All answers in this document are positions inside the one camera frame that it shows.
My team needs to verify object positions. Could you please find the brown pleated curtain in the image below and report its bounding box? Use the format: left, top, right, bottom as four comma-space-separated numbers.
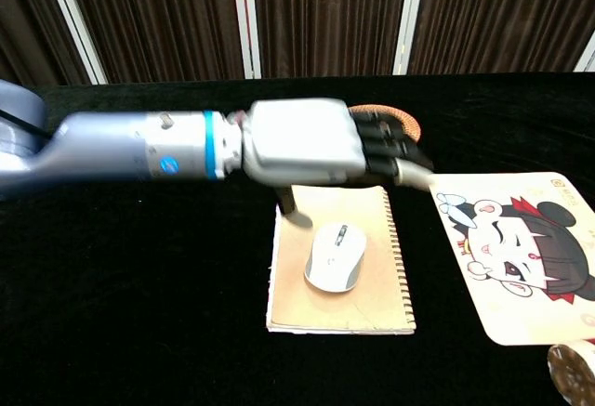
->
408, 0, 595, 76
250, 0, 413, 80
62, 0, 245, 85
0, 0, 90, 90

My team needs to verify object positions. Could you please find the white computer mouse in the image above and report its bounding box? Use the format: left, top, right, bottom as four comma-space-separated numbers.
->
304, 221, 367, 294

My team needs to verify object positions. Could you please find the round patterned object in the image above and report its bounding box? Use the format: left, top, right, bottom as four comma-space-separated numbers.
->
547, 338, 595, 406

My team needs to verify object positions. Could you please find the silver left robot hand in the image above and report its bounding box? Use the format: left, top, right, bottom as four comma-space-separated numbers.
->
239, 98, 436, 229

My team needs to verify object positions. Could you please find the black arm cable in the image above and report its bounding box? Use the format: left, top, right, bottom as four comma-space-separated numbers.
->
0, 107, 51, 140

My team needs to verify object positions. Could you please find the round woven rattan coaster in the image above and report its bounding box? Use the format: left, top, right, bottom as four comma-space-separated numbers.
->
348, 104, 424, 145

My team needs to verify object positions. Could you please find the white spiral notebook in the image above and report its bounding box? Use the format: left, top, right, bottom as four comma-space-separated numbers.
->
266, 184, 417, 335

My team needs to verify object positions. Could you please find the black velvet tablecloth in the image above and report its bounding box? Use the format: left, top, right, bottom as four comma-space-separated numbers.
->
0, 71, 595, 406

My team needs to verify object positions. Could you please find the cartoon girl mouse pad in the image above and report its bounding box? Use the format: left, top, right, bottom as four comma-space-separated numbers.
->
430, 171, 595, 347

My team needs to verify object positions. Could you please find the white metal frame post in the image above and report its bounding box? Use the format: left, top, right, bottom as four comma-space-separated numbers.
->
392, 0, 429, 76
231, 0, 262, 80
574, 32, 595, 73
39, 0, 109, 85

